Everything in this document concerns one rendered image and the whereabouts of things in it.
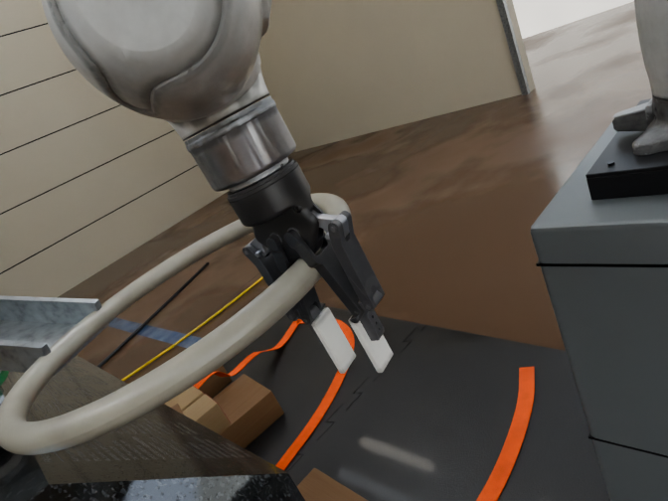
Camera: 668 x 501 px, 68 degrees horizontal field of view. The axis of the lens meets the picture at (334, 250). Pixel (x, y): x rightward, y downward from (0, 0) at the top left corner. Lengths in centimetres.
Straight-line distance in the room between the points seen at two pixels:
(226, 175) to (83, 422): 24
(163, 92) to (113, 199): 599
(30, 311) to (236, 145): 62
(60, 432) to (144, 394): 9
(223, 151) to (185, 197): 616
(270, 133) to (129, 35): 22
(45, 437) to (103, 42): 37
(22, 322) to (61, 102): 537
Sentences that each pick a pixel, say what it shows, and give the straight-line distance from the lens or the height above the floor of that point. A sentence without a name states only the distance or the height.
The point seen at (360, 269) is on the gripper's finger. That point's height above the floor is 93.
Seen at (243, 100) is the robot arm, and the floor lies 111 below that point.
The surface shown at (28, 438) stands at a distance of 56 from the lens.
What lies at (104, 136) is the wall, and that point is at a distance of 633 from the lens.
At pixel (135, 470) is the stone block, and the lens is 77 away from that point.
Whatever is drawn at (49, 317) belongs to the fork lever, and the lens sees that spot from 95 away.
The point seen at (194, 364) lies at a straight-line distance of 45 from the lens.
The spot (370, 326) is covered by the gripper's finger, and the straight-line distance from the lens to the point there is 51.
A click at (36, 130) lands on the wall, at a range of 615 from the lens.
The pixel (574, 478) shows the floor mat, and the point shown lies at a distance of 143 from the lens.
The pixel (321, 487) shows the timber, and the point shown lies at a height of 13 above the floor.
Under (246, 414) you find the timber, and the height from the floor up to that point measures 12.
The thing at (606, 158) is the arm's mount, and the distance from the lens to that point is 79.
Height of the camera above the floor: 112
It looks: 21 degrees down
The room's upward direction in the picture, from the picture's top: 25 degrees counter-clockwise
